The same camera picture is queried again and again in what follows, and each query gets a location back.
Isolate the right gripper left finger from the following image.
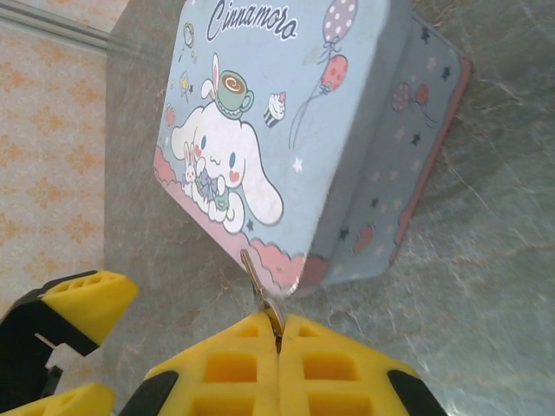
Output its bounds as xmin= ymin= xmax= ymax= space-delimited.
xmin=116 ymin=314 xmax=281 ymax=416

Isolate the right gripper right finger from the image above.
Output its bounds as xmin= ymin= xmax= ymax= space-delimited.
xmin=279 ymin=315 xmax=447 ymax=416

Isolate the small metal key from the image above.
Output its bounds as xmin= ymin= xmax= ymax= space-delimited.
xmin=239 ymin=248 xmax=285 ymax=348

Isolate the blue cartoon tin box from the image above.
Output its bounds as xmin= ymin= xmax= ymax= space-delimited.
xmin=152 ymin=0 xmax=473 ymax=300

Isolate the aluminium frame post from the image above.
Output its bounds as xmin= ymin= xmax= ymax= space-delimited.
xmin=0 ymin=4 xmax=110 ymax=49

